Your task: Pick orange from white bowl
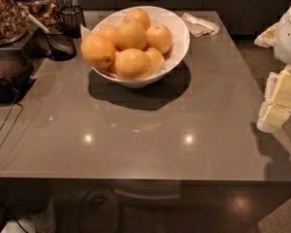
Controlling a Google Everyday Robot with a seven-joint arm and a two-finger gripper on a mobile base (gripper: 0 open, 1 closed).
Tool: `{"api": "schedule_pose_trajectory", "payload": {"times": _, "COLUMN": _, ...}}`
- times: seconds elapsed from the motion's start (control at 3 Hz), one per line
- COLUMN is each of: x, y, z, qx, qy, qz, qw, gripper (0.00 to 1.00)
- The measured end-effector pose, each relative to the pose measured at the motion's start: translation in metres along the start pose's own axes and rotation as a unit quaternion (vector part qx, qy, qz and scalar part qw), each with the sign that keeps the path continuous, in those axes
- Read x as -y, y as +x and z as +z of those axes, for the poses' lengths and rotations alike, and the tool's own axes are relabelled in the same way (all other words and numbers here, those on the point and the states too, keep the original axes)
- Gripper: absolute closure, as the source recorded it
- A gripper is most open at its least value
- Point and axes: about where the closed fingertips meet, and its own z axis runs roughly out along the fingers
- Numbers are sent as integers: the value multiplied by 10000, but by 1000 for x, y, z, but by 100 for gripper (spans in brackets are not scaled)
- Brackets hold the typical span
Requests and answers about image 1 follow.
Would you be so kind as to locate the white ceramic bowl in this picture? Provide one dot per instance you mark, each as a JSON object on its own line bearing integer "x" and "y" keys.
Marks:
{"x": 173, "y": 57}

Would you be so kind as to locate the black wire mesh cup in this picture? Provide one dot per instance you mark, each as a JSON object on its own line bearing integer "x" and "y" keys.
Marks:
{"x": 73, "y": 16}

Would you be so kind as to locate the glass jar of dried fruit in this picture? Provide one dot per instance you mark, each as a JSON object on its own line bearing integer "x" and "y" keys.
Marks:
{"x": 46, "y": 12}

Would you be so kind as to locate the small right front orange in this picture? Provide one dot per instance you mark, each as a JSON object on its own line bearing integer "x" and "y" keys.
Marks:
{"x": 156, "y": 58}

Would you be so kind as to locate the folded paper napkins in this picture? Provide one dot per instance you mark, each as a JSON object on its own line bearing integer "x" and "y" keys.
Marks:
{"x": 198, "y": 26}

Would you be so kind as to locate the white scoop handle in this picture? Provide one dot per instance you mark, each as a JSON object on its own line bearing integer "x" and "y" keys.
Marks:
{"x": 34, "y": 20}

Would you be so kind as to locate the glass jar of nuts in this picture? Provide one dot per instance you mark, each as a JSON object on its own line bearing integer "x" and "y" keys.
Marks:
{"x": 12, "y": 22}

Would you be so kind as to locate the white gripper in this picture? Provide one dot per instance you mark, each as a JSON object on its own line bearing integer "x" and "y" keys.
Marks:
{"x": 289, "y": 36}

